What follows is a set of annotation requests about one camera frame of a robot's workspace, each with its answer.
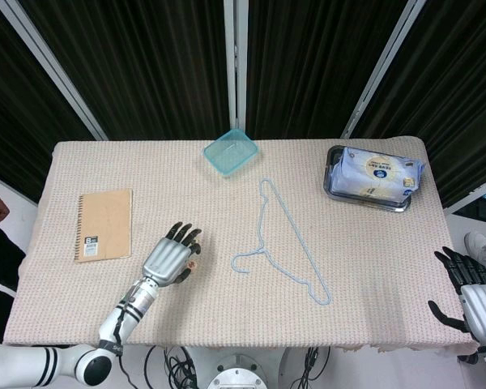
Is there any brown spiral notebook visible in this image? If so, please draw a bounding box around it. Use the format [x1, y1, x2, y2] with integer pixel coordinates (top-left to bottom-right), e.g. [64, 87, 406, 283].
[75, 188, 134, 263]

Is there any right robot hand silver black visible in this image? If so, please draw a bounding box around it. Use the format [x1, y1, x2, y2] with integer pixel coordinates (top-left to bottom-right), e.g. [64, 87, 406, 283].
[427, 246, 486, 348]

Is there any light blue wire hanger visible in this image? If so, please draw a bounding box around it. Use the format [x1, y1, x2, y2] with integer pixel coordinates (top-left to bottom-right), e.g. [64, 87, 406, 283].
[231, 177, 333, 306]

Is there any blue tissue pack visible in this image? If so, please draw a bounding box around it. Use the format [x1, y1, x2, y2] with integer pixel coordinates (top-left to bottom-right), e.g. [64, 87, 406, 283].
[330, 146, 426, 206]

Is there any person's black clothing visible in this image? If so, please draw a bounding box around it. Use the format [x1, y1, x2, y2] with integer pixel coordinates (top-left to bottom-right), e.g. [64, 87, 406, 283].
[0, 220, 28, 344]

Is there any dark metal tray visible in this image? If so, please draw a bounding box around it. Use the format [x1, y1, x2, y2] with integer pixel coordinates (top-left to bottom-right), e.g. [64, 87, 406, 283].
[322, 144, 413, 213]

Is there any black curtain panel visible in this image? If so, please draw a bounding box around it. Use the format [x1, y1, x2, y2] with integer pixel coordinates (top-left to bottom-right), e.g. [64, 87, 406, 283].
[350, 0, 486, 207]
[0, 0, 98, 203]
[18, 0, 232, 142]
[245, 0, 408, 141]

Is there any clear plastic box teal lid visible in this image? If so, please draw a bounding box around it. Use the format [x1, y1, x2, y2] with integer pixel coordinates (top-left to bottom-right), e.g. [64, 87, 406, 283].
[203, 128, 260, 179]

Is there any grey metal frame post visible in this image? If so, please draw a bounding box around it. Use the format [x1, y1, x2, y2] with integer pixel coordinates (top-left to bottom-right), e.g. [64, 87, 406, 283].
[0, 0, 109, 142]
[340, 0, 428, 139]
[222, 0, 249, 131]

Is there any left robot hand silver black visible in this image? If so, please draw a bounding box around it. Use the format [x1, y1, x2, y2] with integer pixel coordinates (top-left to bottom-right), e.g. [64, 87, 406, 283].
[140, 220, 204, 285]

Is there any black cable bundle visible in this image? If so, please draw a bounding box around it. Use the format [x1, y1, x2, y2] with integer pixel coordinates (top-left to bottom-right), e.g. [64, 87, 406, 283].
[293, 346, 331, 389]
[143, 345, 199, 389]

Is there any grey floor rail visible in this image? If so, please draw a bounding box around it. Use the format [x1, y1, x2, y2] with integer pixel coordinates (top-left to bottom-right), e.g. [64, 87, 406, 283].
[445, 172, 486, 216]

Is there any beige woven tablecloth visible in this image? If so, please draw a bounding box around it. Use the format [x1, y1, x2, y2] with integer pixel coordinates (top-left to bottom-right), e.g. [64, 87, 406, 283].
[3, 135, 481, 353]

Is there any silver white robot base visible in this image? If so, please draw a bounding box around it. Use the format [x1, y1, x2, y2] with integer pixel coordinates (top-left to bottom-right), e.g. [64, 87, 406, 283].
[185, 346, 292, 389]

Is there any white shoe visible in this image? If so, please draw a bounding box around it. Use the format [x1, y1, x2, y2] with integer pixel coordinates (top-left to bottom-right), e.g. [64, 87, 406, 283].
[464, 231, 486, 260]

